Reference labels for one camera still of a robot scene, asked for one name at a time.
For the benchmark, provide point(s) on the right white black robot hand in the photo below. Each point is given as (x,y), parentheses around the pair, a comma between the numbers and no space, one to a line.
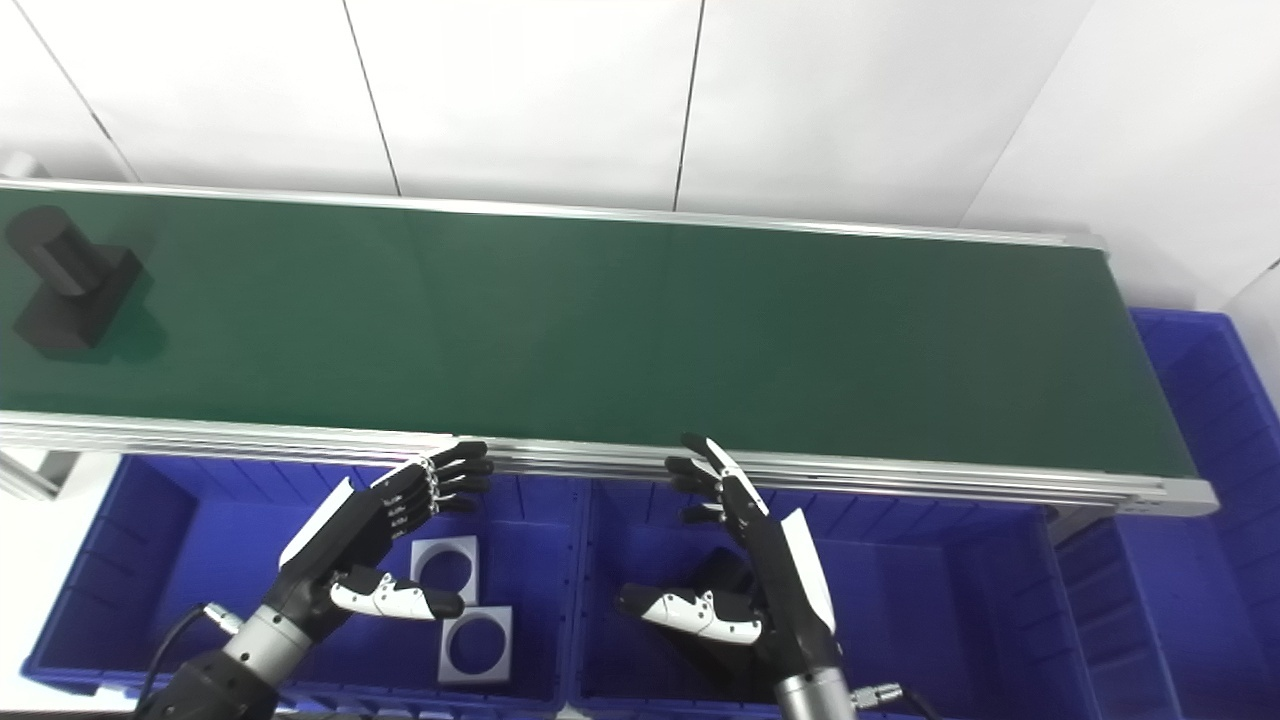
(785,590)

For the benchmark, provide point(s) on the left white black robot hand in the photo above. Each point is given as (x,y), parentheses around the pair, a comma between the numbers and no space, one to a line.
(350,540)

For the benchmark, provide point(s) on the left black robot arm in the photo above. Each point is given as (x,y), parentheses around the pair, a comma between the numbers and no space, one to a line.
(225,690)

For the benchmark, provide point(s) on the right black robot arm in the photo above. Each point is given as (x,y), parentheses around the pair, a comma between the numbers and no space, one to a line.
(815,700)

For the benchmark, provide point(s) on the blue plastic bin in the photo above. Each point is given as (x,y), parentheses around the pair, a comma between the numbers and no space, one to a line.
(1210,520)
(930,610)
(200,560)

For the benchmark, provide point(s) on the green conveyor belt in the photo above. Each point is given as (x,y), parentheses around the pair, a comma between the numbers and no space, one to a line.
(600,330)

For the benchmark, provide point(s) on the aluminium conveyor support leg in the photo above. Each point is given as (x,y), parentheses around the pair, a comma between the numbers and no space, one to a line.
(35,470)

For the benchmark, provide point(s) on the grey conveyor motor housing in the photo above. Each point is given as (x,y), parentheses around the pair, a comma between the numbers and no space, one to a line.
(15,167)

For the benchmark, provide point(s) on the grey square plate with hole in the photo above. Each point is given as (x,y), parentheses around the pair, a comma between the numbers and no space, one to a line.
(500,620)
(425,552)

